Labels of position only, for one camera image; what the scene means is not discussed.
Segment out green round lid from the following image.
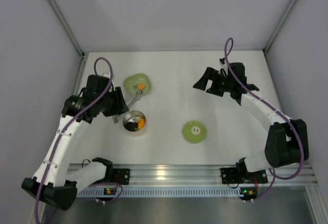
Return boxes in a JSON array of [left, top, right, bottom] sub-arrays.
[[182, 120, 207, 144]]

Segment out steel lunch box bowl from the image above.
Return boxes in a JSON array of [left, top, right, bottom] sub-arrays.
[[122, 110, 147, 133]]

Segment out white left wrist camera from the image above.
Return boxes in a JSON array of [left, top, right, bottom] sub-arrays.
[[102, 71, 111, 78]]

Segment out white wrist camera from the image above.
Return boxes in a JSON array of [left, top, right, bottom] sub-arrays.
[[102, 71, 111, 78], [219, 57, 229, 72]]

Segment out green food tray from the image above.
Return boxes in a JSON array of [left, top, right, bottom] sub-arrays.
[[123, 73, 151, 97]]

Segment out metal serving tongs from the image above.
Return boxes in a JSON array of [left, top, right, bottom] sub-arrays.
[[113, 90, 142, 124]]

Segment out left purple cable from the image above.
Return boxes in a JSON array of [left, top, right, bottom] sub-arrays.
[[34, 57, 124, 224]]

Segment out aluminium mounting rail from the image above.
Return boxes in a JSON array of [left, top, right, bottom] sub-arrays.
[[68, 164, 318, 187]]

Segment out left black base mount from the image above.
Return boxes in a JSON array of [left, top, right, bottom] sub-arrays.
[[103, 168, 130, 185]]

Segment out right aluminium frame post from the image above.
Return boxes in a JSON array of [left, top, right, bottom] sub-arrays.
[[262, 0, 299, 56]]

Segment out black round food piece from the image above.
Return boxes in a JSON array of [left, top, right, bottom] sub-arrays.
[[126, 122, 138, 131]]

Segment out left aluminium frame post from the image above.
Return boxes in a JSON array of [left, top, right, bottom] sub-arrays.
[[46, 0, 85, 58]]

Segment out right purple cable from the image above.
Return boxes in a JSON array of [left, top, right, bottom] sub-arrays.
[[224, 38, 304, 204]]

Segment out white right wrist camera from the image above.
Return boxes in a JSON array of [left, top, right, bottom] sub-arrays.
[[219, 57, 229, 72]]

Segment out orange food piece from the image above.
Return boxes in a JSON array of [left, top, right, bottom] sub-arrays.
[[137, 83, 145, 90]]

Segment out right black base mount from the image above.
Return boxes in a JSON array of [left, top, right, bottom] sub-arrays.
[[220, 167, 243, 185]]

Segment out purple cable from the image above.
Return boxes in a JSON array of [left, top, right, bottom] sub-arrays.
[[224, 38, 304, 204], [34, 57, 124, 224]]

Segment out grey slotted cable duct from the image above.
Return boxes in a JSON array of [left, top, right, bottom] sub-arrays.
[[77, 187, 243, 198]]

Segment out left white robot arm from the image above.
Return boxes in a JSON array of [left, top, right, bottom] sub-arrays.
[[22, 75, 129, 211]]

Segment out aluminium frame post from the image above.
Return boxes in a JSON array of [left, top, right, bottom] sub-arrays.
[[262, 0, 299, 56], [46, 0, 85, 58]]

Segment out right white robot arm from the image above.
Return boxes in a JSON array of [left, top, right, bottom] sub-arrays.
[[193, 63, 309, 176]]

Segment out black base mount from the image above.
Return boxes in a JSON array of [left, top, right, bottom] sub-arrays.
[[103, 168, 130, 185], [220, 167, 243, 185]]

